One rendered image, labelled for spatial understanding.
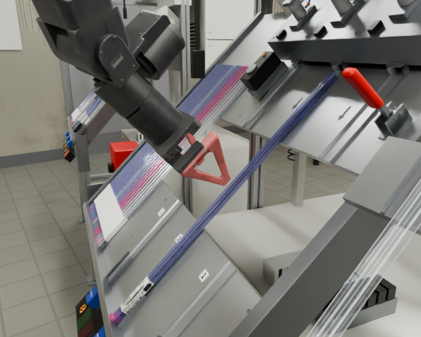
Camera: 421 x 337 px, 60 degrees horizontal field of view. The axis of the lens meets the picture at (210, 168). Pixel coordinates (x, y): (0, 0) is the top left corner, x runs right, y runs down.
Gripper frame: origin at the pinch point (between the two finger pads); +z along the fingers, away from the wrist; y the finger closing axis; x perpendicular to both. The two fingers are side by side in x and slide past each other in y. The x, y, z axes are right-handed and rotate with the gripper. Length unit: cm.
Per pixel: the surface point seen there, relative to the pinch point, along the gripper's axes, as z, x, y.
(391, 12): -1.2, -29.4, -10.6
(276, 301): 4.1, 6.4, -21.6
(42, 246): 42, 95, 168
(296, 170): 49, -21, 44
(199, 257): 5.6, 10.7, -4.9
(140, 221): 5.9, 16.3, 17.6
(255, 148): 34, -16, 48
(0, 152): 5, 113, 351
